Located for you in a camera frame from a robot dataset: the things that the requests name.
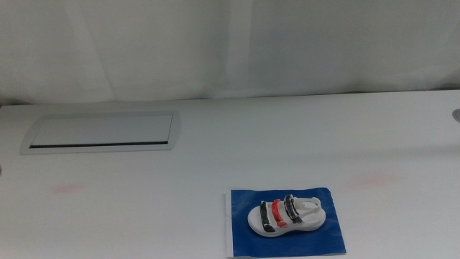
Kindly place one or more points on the blue mat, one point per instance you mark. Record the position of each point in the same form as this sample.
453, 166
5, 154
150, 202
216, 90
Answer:
244, 244

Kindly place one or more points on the white curtain backdrop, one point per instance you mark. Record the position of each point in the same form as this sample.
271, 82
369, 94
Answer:
230, 43

